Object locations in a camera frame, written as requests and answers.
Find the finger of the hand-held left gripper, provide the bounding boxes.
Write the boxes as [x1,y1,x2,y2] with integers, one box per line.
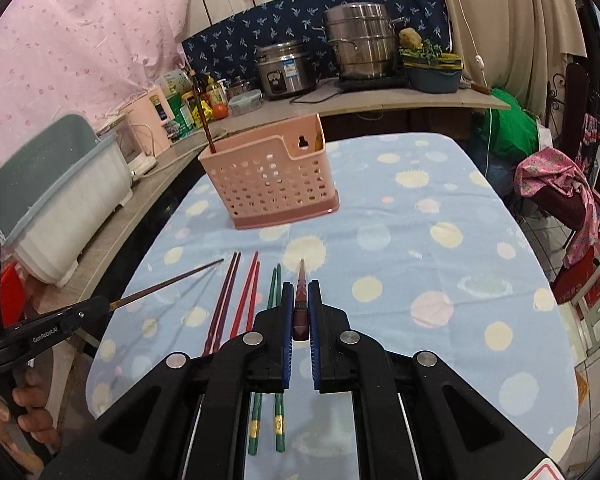
[0,296,112,368]

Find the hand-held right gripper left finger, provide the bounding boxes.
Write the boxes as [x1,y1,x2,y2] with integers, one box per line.
[40,282,295,480]

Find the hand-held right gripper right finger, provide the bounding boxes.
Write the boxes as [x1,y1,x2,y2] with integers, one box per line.
[310,282,551,480]

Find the dark red patterned chopstick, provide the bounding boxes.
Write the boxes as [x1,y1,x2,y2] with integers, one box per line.
[294,258,311,342]

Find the green chopstick gold mark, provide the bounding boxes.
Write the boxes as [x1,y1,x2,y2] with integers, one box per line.
[247,267,277,456]
[273,262,287,454]

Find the maroon chopstick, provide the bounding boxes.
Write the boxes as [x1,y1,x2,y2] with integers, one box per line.
[204,252,238,357]
[212,252,242,357]

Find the dark brown chopstick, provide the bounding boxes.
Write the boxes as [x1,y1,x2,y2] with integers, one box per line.
[192,72,217,154]
[111,258,225,309]

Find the pink perforated utensil basket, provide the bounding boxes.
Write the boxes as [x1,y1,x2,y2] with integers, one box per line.
[198,113,340,231]

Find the person's left hand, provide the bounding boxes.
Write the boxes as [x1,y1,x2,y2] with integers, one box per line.
[0,370,61,466]

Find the red plastic stool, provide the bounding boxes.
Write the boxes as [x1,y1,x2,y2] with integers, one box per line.
[0,262,32,327]

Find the white dish drainer box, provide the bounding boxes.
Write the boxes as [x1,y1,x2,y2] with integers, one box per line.
[0,114,134,288]

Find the blue planet print tablecloth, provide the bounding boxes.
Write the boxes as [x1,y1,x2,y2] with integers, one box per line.
[87,132,581,480]

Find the white kitchen appliance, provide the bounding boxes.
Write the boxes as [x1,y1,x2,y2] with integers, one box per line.
[97,112,159,179]

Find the pink electric kettle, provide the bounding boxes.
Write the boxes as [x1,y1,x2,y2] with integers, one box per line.
[130,87,174,154]

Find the clear food container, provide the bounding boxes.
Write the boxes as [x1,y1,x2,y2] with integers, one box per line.
[228,90,263,115]

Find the green can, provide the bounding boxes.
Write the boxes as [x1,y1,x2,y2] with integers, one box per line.
[179,92,197,134]

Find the small lidded steel pot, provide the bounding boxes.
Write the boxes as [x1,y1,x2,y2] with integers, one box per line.
[225,77,254,101]

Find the yellow pump bottle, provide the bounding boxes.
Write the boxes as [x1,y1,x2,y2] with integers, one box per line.
[206,76,226,107]

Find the pink dotted cloth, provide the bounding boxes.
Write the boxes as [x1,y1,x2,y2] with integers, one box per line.
[0,0,202,181]

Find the black induction cooker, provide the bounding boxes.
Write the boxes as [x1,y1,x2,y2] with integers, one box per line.
[337,74,411,94]

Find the steel rice cooker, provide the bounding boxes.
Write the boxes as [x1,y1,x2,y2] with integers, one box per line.
[256,40,319,100]

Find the white carton box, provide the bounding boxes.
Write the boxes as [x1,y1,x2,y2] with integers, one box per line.
[159,71,192,97]

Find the green bag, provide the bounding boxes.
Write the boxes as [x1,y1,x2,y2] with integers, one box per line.
[472,87,542,167]

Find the stacked blue basins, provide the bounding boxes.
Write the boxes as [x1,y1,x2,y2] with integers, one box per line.
[401,51,465,95]

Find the pink floral cloth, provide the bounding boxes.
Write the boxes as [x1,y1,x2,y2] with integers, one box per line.
[514,147,600,269]

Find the steel steamer pot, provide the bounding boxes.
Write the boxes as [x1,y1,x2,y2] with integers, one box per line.
[324,3,406,80]

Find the navy leaf print cloth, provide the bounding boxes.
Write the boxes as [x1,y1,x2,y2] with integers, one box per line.
[182,0,451,96]

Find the dark metal chair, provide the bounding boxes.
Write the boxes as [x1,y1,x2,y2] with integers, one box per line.
[547,62,592,152]

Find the beige curtain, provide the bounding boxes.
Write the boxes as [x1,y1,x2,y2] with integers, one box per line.
[430,0,588,106]

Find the black power cable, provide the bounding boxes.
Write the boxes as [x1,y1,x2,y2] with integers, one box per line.
[289,77,342,106]

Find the white cord with switch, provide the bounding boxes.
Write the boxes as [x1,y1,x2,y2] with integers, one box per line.
[441,0,487,87]

